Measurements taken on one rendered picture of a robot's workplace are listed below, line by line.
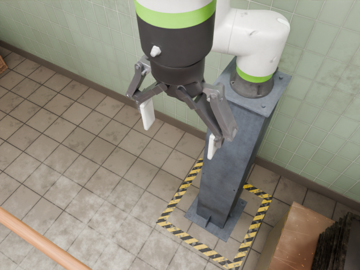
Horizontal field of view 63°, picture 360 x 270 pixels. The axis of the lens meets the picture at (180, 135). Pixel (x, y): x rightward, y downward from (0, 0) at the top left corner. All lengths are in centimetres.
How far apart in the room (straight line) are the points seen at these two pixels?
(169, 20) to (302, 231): 131
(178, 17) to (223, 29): 56
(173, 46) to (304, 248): 126
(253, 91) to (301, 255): 80
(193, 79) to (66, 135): 217
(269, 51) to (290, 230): 88
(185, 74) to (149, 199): 176
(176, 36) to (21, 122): 249
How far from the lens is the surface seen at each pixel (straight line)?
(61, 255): 79
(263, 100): 101
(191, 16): 32
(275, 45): 89
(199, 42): 35
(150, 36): 34
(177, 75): 38
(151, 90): 47
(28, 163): 249
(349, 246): 123
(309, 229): 153
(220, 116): 43
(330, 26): 143
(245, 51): 89
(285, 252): 145
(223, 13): 86
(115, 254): 201
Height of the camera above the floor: 192
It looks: 55 degrees down
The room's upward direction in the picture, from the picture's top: straight up
